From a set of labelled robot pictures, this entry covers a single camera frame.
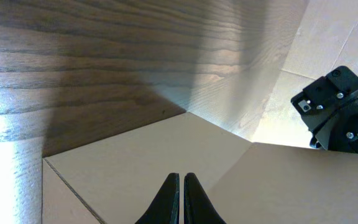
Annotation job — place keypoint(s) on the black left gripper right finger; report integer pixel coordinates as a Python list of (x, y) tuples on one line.
[(198, 208)]

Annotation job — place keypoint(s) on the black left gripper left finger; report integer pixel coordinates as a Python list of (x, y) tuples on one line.
[(165, 207)]

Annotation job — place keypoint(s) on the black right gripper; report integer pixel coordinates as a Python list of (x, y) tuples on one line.
[(329, 108)]

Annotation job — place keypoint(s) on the brown cardboard box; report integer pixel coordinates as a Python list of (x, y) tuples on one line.
[(245, 142)]

